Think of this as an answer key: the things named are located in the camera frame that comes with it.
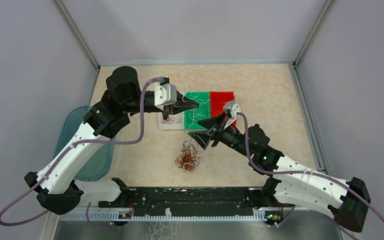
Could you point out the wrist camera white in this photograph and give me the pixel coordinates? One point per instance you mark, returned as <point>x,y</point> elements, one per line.
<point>165,95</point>
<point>231,109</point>

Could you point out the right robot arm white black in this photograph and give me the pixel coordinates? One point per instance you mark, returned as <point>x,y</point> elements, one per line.
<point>291,183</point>

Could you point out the red plastic bin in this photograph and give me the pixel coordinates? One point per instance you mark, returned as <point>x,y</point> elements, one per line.
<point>217,100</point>

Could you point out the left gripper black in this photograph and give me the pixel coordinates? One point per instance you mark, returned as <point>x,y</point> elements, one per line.
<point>179,106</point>

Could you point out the green plastic bin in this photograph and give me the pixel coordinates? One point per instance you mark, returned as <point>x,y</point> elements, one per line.
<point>192,116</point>

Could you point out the aluminium frame post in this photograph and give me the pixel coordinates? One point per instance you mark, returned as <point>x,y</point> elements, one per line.
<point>75,31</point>
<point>315,29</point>

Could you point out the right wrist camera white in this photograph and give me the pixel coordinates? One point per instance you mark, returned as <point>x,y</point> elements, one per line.
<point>231,109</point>

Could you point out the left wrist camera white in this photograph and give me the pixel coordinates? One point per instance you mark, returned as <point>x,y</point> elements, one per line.
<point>165,95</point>

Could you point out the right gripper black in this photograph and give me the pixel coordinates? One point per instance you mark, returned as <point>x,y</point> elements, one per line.
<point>203,137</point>

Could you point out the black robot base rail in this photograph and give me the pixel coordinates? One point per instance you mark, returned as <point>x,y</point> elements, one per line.
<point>194,201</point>

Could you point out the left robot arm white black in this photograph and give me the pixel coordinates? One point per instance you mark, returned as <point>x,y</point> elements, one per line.
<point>57,189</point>

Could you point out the white slotted cable duct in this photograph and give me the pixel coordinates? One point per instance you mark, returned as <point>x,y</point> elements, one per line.
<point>115,215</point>

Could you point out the aluminium frame post left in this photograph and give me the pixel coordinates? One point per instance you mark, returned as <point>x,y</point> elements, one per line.
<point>75,31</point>

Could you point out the aluminium frame post right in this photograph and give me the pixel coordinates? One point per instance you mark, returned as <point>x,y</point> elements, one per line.
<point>315,29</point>

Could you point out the white plastic bin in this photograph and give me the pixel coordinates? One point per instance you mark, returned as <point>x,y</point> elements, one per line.
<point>174,122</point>

